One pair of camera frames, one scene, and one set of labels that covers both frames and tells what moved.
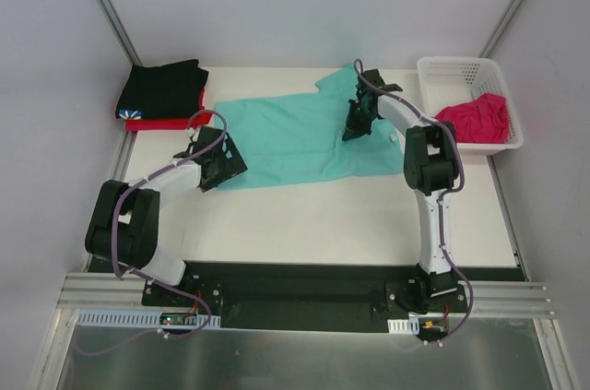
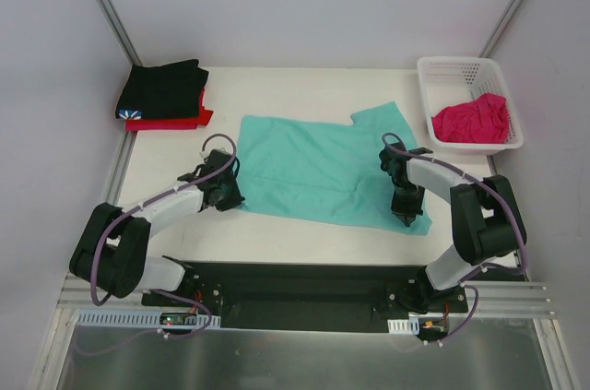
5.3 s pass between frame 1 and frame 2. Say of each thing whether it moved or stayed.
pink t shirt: stayed
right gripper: moved
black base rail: stayed
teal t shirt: moved
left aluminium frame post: stayed
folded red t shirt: stayed
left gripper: moved
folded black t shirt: stayed
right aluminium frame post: stayed
